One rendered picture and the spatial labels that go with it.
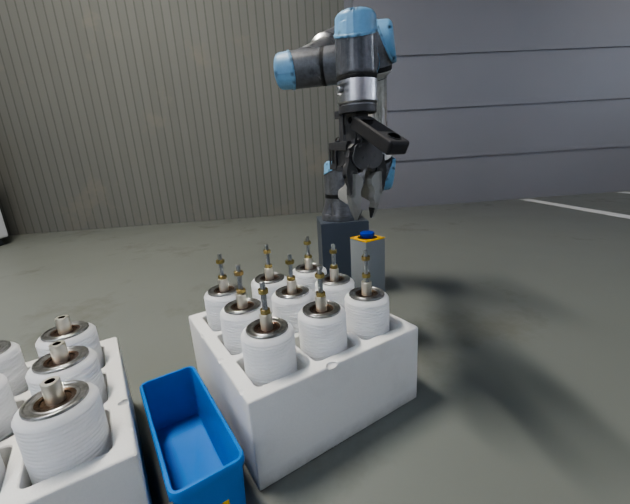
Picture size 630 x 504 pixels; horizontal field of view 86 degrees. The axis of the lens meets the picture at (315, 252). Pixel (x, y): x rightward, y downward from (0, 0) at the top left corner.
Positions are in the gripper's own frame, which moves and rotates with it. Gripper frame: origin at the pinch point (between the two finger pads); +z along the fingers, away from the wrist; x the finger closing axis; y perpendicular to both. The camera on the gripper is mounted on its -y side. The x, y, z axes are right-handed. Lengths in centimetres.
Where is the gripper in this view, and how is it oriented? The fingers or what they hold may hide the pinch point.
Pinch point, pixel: (366, 212)
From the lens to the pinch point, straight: 69.1
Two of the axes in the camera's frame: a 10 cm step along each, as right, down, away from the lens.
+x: -8.5, 1.9, -5.0
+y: -5.3, -2.0, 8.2
